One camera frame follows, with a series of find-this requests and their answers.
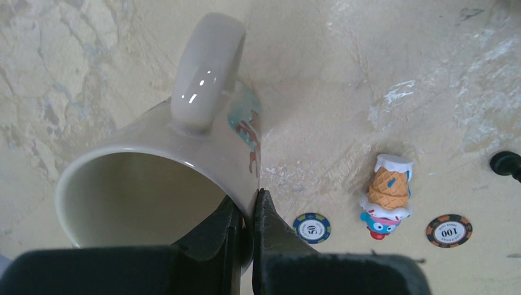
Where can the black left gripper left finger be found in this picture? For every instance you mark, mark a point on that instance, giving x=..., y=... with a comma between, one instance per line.
x=204, y=261

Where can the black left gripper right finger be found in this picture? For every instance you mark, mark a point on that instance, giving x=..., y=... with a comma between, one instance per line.
x=284, y=264

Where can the cream mug with coral print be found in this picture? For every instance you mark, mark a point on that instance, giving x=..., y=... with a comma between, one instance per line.
x=154, y=180

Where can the blue 50 poker chip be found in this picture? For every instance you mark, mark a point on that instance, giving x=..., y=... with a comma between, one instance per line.
x=313, y=228

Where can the ice cream cone toy figure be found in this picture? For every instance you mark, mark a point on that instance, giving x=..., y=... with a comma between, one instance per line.
x=386, y=204

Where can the orange 100 poker chip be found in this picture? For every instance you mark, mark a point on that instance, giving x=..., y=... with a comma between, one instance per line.
x=449, y=231

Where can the small black knob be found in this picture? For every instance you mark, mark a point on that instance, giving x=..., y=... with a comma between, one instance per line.
x=506, y=163

